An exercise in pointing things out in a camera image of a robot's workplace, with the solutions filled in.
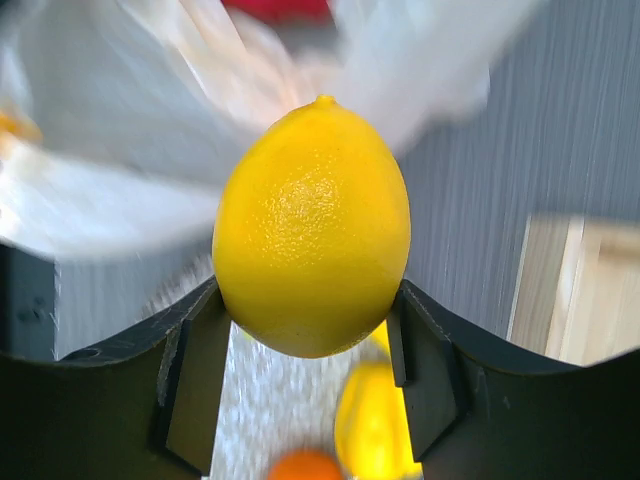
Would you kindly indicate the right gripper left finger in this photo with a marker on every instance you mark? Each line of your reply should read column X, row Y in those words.
column 142, row 404

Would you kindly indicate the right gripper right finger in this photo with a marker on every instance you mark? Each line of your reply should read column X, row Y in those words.
column 480, row 407

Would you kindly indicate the yellow fake bell pepper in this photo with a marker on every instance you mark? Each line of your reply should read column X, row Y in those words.
column 371, row 433

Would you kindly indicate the orange fake tangerine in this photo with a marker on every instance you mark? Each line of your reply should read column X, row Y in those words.
column 306, row 464

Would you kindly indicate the yellow fake lemon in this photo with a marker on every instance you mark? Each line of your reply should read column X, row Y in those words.
column 312, row 233

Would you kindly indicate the translucent plastic bag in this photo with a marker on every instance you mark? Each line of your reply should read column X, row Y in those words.
column 132, row 114

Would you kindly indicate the yellow fake banana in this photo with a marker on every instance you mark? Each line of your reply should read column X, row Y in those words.
column 381, row 339

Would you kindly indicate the red fake dragon fruit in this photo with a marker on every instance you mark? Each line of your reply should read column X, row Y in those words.
column 274, row 11

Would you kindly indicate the speckled ceramic plate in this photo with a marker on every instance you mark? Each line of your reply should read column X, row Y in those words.
column 272, row 404

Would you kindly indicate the wooden rack base tray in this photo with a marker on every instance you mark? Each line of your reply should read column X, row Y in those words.
column 576, row 296

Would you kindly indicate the black mounting base plate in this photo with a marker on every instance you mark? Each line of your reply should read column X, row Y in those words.
column 28, row 296

